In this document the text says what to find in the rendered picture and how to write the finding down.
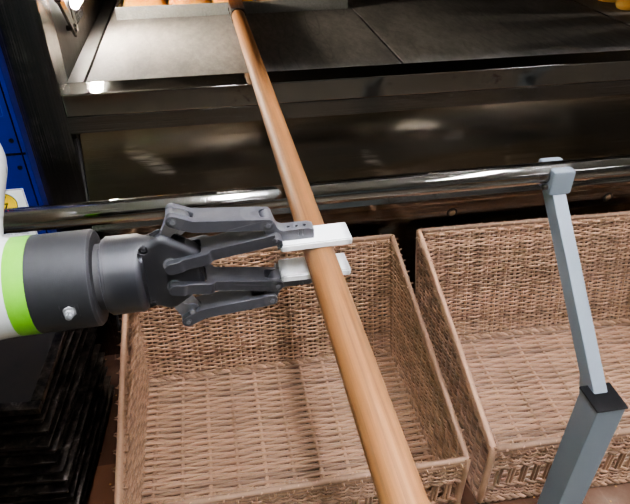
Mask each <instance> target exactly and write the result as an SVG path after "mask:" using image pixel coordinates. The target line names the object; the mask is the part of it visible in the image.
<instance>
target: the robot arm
mask: <svg viewBox="0 0 630 504"><path fill-rule="evenodd" d="M7 175H8V167H7V159H6V155H5V152H4V150H3V148H2V146H1V144H0V340H4V339H9V338H14V337H21V336H28V335H36V334H44V333H51V332H59V331H66V330H74V329H82V328H90V327H97V326H103V325H104V324H105V323H106V321H107V319H108V315H109V313H112V314H113V315H120V314H128V313H136V312H144V311H147V310H148V309H149V308H151V307H153V306H157V305H159V306H165V307H169V308H172V307H174V308H175V309H176V310H177V311H178V312H179V313H180V315H181V316H182V323H183V325H185V326H192V325H194V324H196V323H198V322H200V321H202V320H203V319H205V318H210V317H215V316H220V315H225V314H230V313H235V312H240V311H245V310H249V309H254V308H259V307H264V306H269V305H274V304H276V303H277V301H278V298H277V296H278V294H279V292H280V290H281V289H282V288H283V287H286V286H295V285H303V284H310V283H312V279H311V276H310V273H309V270H308V266H307V263H306V260H305V257H299V258H290V259H280V260H279V261H278V264H277V263H274V266H273V267H215V266H213V265H212V264H211V263H212V262H213V261H214V260H218V259H222V258H226V257H231V256H235V255H239V254H243V253H247V252H252V251H256V250H260V249H264V248H269V247H273V246H277V248H278V250H279V249H281V251H282V252H288V251H296V250H304V249H312V248H320V247H328V246H337V245H345V244H351V243H352V236H351V234H350V232H349V230H348V228H347V225H346V223H345V222H342V223H333V224H324V225H316V226H313V225H312V222H311V221H297V222H289V223H278V222H277V221H276V220H275V219H274V217H273V215H272V213H271V210H270V208H268V207H219V208H190V207H186V206H182V205H179V204H175V203H169V204H167V205H166V207H165V218H164V221H163V224H162V226H161V229H156V230H154V231H153V232H151V233H149V234H146V235H140V234H137V233H132V234H123V235H113V236H105V237H104V238H103V239H102V240H100V238H99V236H98V234H97V233H96V232H95V231H94V230H93V229H83V230H74V231H64V232H54V233H45V234H35V235H25V236H15V237H4V231H3V219H4V203H5V192H6V182H7ZM184 232H191V233H209V232H226V233H221V234H217V235H213V236H207V235H200V236H196V237H192V238H188V239H187V238H185V237H183V236H180V235H182V234H183V233H184ZM176 233H177V234H176ZM178 234H179V235H178ZM205 279H206V281H205ZM215 291H217V292H215ZM193 294H203V295H200V296H197V297H195V296H193Z"/></svg>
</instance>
